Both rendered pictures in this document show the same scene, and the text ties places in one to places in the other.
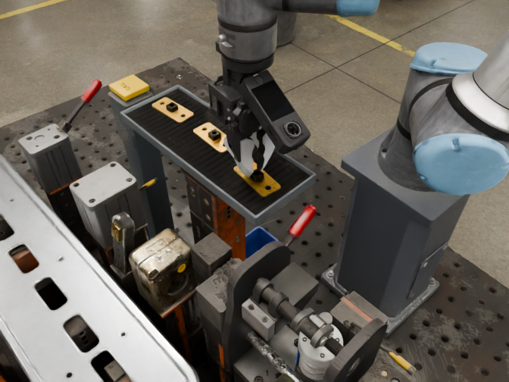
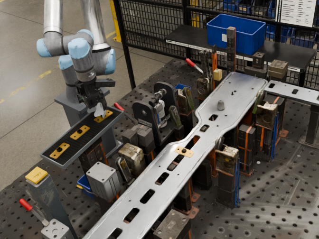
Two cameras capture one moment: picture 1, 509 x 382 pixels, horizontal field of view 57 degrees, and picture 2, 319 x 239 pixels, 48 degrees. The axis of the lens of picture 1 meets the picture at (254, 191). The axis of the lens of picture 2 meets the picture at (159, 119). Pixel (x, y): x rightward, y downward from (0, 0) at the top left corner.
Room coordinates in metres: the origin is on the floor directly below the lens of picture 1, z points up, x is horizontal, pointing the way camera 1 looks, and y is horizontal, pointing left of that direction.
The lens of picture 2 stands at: (0.44, 1.26, 2.12)
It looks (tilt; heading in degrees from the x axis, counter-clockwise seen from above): 40 degrees down; 265
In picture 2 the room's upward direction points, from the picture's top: 9 degrees counter-clockwise
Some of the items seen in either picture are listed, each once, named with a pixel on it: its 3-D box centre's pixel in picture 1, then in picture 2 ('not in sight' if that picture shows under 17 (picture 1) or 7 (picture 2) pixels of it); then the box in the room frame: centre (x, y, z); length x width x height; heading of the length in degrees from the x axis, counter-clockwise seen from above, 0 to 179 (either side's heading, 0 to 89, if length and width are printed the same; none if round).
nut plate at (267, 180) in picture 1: (257, 176); (103, 115); (0.56, 0.00, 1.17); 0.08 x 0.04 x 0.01; 37
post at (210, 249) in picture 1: (217, 312); (136, 164); (0.46, 0.07, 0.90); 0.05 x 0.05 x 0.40; 44
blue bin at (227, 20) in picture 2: not in sight; (235, 33); (-0.27, -0.61, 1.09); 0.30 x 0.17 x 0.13; 130
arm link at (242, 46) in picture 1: (245, 36); (86, 72); (0.57, 0.01, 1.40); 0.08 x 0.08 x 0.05
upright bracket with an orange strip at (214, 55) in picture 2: not in sight; (215, 85); (-0.05, -0.35, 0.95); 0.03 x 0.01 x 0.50; 44
